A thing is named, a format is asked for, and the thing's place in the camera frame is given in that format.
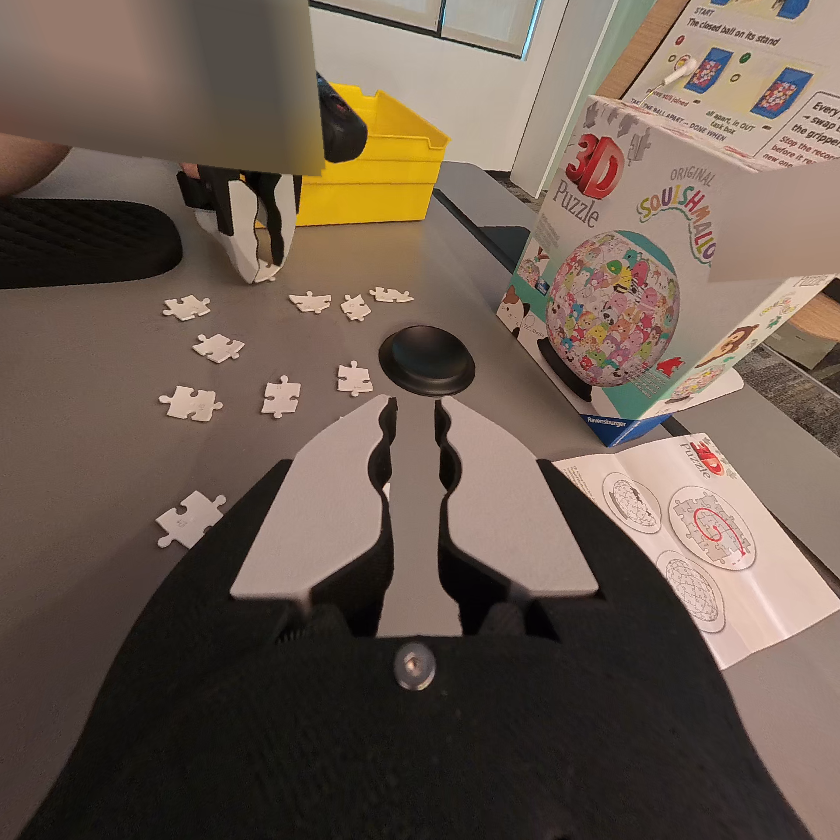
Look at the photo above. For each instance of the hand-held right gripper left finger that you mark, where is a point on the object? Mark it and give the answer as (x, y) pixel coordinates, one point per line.
(309, 525)

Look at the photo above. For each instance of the black quilted pad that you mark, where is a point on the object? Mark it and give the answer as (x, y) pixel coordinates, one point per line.
(79, 243)

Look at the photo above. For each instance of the printed instruction sheet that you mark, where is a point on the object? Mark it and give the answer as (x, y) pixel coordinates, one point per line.
(761, 79)

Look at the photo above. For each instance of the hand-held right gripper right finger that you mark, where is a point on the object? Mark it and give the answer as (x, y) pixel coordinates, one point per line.
(519, 525)

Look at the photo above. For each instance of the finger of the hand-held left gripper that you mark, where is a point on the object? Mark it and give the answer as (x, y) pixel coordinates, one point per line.
(278, 217)
(242, 230)

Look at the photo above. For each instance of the yellow plastic bin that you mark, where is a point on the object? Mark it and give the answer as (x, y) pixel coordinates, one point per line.
(381, 164)

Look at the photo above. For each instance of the colourful puzzle box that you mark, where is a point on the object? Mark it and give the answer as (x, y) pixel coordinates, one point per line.
(617, 289)

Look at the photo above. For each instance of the white printed leaflet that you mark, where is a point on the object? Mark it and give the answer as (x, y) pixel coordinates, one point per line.
(696, 538)

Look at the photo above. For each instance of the person's left forearm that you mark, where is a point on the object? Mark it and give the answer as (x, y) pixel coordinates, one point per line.
(26, 160)

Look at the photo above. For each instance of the wooden easel board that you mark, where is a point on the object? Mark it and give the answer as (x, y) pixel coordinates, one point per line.
(637, 46)

